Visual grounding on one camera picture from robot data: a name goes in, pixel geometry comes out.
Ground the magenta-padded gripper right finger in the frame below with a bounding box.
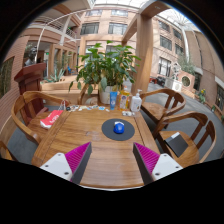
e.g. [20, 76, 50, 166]
[132, 142, 184, 185]

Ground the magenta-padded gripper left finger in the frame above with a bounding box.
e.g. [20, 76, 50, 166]
[39, 142, 93, 185]

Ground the blue and white computer mouse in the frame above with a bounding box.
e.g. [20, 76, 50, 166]
[112, 121, 126, 135]

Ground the round dark grey mouse pad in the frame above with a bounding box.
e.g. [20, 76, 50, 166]
[101, 118, 136, 142]

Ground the wooden armchair with notebook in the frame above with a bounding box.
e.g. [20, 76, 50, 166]
[152, 111, 218, 168]

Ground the empty wooden armchair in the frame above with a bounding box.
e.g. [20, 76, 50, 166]
[139, 87, 187, 125]

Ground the small clear plastic packet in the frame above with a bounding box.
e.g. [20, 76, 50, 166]
[121, 110, 136, 117]

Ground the white pump dispenser bottle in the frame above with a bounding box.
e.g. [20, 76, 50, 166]
[129, 88, 143, 113]

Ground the wooden armchair with red packet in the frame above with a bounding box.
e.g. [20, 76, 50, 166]
[10, 90, 68, 146]

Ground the wooden chair behind plant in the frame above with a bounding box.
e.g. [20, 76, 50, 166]
[77, 84, 101, 106]

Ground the yellow dish soap bottle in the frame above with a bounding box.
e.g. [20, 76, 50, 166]
[119, 87, 131, 112]

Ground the long wooden planter box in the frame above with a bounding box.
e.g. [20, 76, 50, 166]
[39, 74, 101, 101]

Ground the yellow flowering plant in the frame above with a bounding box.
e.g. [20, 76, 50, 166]
[197, 88, 208, 104]

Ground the blue squeeze tube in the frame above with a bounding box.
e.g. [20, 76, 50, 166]
[109, 90, 118, 111]

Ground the brick planter with round medallion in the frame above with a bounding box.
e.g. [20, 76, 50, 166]
[178, 70, 196, 91]

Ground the spiky agave plant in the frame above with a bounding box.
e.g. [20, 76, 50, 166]
[44, 68, 66, 84]

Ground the dark red wooden lectern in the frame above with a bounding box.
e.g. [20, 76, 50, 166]
[13, 62, 48, 116]

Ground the white stone statue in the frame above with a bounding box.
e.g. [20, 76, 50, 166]
[170, 61, 183, 81]

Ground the large potted green plant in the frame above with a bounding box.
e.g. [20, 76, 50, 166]
[68, 40, 142, 105]

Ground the dark bust statue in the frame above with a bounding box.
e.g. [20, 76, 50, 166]
[24, 46, 38, 67]

